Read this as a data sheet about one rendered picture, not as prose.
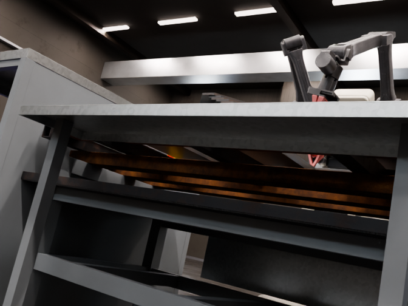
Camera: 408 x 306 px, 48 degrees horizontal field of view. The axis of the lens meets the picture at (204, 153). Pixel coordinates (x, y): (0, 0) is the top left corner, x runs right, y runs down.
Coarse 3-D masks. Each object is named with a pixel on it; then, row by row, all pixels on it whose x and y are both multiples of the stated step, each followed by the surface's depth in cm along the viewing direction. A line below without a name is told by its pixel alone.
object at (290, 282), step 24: (216, 240) 221; (216, 264) 217; (240, 264) 210; (264, 264) 204; (288, 264) 197; (312, 264) 192; (336, 264) 186; (264, 288) 200; (288, 288) 194; (312, 288) 189; (336, 288) 183; (360, 288) 178
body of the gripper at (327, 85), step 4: (324, 76) 164; (324, 80) 163; (328, 80) 162; (332, 80) 162; (336, 80) 163; (320, 84) 164; (324, 84) 163; (328, 84) 162; (332, 84) 162; (308, 88) 165; (312, 88) 164; (316, 88) 163; (320, 88) 163; (324, 88) 162; (328, 88) 162; (332, 88) 163; (324, 92) 162; (328, 92) 161; (332, 92) 160; (332, 96) 163; (336, 96) 161; (336, 100) 163
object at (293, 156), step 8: (160, 152) 229; (168, 152) 207; (176, 152) 203; (184, 152) 199; (192, 152) 195; (200, 152) 199; (248, 152) 172; (256, 152) 169; (264, 152) 167; (272, 152) 164; (280, 152) 161; (208, 160) 205; (216, 160) 208; (264, 160) 180; (272, 160) 177; (280, 160) 173; (288, 160) 171; (296, 160) 171; (304, 160) 180; (384, 160) 142; (392, 160) 140; (304, 168) 178; (312, 168) 185; (320, 168) 187; (392, 168) 150
